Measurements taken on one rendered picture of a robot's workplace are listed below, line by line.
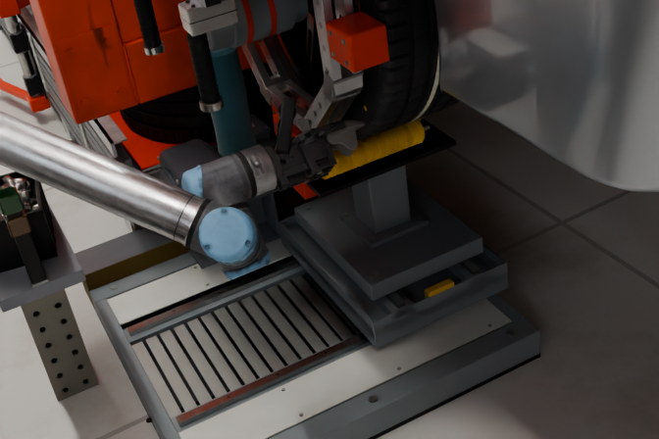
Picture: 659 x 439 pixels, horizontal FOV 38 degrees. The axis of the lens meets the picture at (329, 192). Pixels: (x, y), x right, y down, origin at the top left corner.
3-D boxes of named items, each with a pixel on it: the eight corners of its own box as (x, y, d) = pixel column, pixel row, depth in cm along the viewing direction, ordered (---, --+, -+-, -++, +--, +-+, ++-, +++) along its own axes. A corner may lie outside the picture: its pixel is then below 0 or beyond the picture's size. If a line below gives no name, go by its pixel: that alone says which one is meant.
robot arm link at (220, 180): (193, 228, 178) (173, 180, 179) (253, 205, 182) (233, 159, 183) (199, 217, 169) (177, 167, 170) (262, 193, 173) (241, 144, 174)
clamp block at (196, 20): (239, 23, 168) (233, -6, 165) (192, 37, 165) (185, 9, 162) (228, 15, 172) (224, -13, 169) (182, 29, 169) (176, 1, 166)
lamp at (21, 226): (32, 232, 180) (26, 215, 178) (12, 239, 179) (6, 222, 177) (28, 222, 184) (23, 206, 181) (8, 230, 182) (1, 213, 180)
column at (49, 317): (98, 384, 227) (48, 242, 205) (58, 402, 224) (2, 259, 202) (87, 361, 235) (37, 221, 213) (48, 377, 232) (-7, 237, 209)
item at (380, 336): (508, 291, 223) (507, 258, 218) (377, 352, 211) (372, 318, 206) (399, 200, 262) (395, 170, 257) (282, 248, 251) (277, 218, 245)
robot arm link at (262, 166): (233, 160, 183) (241, 143, 174) (257, 152, 185) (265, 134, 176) (252, 202, 181) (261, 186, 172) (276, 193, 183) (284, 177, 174)
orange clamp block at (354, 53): (366, 45, 173) (390, 61, 166) (328, 58, 170) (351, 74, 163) (361, 10, 169) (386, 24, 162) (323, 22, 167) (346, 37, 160)
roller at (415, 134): (436, 142, 207) (434, 119, 204) (317, 188, 197) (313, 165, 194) (422, 132, 211) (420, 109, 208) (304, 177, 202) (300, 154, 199)
